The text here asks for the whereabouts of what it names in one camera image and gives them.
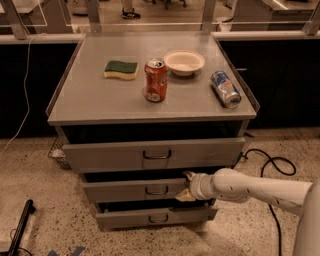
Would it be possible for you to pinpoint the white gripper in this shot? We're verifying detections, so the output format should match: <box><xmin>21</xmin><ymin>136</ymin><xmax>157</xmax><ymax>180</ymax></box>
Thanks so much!
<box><xmin>176</xmin><ymin>171</ymin><xmax>213</xmax><ymax>202</ymax></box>

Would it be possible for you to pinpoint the wire basket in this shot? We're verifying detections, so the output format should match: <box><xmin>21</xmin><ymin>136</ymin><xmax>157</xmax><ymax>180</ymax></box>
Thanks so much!
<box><xmin>48</xmin><ymin>137</ymin><xmax>71</xmax><ymax>170</ymax></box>

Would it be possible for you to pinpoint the red soda can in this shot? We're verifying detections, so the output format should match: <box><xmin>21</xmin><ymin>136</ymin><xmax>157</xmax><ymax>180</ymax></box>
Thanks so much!
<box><xmin>144</xmin><ymin>58</ymin><xmax>167</xmax><ymax>102</ymax></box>

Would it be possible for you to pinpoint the grey bottom drawer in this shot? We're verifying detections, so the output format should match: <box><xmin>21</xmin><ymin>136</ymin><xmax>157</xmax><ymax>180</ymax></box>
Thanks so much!
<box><xmin>96</xmin><ymin>206</ymin><xmax>217</xmax><ymax>230</ymax></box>

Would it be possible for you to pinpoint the blue silver can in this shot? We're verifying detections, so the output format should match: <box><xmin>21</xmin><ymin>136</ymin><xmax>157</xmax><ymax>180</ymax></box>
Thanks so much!
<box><xmin>211</xmin><ymin>70</ymin><xmax>241</xmax><ymax>109</ymax></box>

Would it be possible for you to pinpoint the grey top drawer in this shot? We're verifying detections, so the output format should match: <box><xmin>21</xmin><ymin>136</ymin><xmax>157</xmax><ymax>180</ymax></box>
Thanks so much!
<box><xmin>63</xmin><ymin>138</ymin><xmax>245</xmax><ymax>173</ymax></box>

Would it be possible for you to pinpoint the green yellow sponge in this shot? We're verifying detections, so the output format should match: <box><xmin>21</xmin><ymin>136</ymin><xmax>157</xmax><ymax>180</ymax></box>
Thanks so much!
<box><xmin>104</xmin><ymin>60</ymin><xmax>139</xmax><ymax>80</ymax></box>

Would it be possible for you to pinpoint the grey drawer cabinet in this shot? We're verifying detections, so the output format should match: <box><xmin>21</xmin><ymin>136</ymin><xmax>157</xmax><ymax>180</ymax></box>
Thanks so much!
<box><xmin>48</xmin><ymin>31</ymin><xmax>259</xmax><ymax>218</ymax></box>

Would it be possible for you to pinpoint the person's right shoe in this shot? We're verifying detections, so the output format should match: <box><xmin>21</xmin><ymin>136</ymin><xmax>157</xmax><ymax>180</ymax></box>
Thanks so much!
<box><xmin>122</xmin><ymin>11</ymin><xmax>141</xmax><ymax>19</ymax></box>

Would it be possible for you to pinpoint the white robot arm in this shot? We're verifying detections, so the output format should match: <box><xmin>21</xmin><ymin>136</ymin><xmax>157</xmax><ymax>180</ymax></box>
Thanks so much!
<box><xmin>176</xmin><ymin>168</ymin><xmax>320</xmax><ymax>256</ymax></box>

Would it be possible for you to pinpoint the white bowl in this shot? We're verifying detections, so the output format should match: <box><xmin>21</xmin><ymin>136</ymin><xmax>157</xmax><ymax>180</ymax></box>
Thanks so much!
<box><xmin>164</xmin><ymin>50</ymin><xmax>205</xmax><ymax>76</ymax></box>

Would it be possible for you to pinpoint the black floor cable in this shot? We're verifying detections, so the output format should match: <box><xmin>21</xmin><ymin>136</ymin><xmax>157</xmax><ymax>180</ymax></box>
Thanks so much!
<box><xmin>239</xmin><ymin>148</ymin><xmax>297</xmax><ymax>256</ymax></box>

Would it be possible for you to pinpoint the blue floor tape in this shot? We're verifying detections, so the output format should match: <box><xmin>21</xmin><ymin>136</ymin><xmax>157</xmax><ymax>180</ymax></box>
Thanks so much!
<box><xmin>46</xmin><ymin>246</ymin><xmax>85</xmax><ymax>256</ymax></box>

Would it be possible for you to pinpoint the black bar on floor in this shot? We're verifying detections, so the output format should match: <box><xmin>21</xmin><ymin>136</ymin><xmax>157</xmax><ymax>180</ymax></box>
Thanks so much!
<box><xmin>7</xmin><ymin>199</ymin><xmax>35</xmax><ymax>256</ymax></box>

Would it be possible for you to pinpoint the grey drawer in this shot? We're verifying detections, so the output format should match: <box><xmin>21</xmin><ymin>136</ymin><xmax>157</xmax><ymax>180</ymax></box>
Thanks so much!
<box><xmin>82</xmin><ymin>178</ymin><xmax>189</xmax><ymax>203</ymax></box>
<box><xmin>63</xmin><ymin>138</ymin><xmax>245</xmax><ymax>173</ymax></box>
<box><xmin>96</xmin><ymin>206</ymin><xmax>217</xmax><ymax>230</ymax></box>

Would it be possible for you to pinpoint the white cable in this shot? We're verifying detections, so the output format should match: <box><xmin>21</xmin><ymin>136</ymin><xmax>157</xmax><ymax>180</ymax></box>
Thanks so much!
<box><xmin>0</xmin><ymin>33</ymin><xmax>46</xmax><ymax>157</ymax></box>

